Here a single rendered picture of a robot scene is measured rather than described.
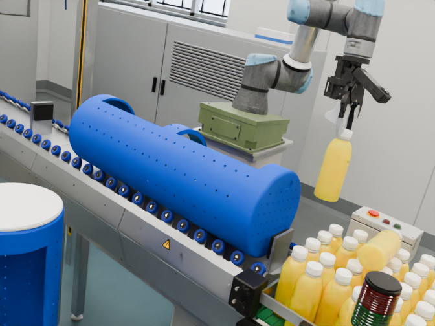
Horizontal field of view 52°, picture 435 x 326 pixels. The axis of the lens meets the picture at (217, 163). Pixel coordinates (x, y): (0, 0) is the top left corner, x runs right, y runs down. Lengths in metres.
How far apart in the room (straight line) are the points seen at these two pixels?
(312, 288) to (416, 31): 3.07
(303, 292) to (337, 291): 0.08
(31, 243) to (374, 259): 0.88
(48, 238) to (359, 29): 0.99
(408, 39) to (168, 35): 1.89
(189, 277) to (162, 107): 2.28
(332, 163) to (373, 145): 2.86
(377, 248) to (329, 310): 0.19
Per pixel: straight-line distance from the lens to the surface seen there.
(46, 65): 6.98
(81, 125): 1.76
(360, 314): 0.87
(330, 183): 1.26
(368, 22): 1.25
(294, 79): 1.82
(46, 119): 2.26
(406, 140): 4.03
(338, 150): 1.25
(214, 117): 1.74
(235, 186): 1.28
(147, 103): 3.70
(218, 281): 1.41
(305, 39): 1.76
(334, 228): 1.38
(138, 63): 3.74
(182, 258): 1.48
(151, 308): 2.66
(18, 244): 1.29
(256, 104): 1.80
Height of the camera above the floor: 1.67
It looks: 20 degrees down
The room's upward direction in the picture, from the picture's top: 10 degrees clockwise
